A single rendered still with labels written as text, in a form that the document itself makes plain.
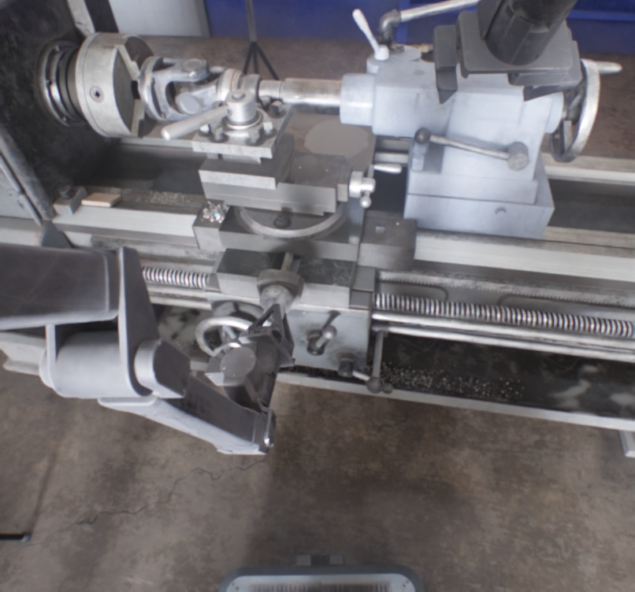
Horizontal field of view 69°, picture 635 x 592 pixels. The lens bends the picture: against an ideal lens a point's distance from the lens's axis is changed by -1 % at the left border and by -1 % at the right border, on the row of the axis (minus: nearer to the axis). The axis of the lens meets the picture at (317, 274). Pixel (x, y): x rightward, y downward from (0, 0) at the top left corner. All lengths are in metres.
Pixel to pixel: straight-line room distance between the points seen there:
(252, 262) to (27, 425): 1.31
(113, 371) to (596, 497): 1.70
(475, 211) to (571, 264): 0.25
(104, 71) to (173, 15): 3.47
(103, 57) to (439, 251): 0.90
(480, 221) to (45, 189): 1.09
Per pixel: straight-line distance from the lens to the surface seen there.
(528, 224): 1.22
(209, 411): 0.59
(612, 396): 1.60
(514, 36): 0.49
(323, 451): 1.76
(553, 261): 1.21
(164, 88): 1.27
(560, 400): 1.53
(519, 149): 1.11
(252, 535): 1.71
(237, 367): 0.74
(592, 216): 1.57
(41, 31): 1.41
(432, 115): 1.11
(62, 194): 1.39
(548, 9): 0.46
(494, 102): 1.11
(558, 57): 0.53
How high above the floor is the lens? 1.65
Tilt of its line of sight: 49 degrees down
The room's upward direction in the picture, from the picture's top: 3 degrees counter-clockwise
